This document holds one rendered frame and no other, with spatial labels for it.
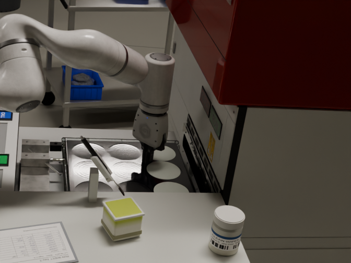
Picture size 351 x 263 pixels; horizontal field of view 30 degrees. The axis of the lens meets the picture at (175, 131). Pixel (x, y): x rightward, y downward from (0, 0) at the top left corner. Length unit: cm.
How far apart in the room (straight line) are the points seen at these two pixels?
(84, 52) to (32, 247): 44
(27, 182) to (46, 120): 225
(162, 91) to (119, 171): 27
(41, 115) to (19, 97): 268
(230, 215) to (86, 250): 33
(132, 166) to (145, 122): 14
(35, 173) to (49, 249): 46
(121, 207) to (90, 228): 10
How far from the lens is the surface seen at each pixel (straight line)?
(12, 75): 149
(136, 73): 165
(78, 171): 188
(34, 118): 411
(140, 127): 189
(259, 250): 189
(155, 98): 182
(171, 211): 164
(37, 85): 149
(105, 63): 153
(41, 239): 151
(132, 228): 151
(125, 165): 193
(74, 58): 149
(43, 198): 165
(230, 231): 148
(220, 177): 175
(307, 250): 194
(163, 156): 200
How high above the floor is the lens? 189
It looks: 27 degrees down
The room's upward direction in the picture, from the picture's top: 8 degrees clockwise
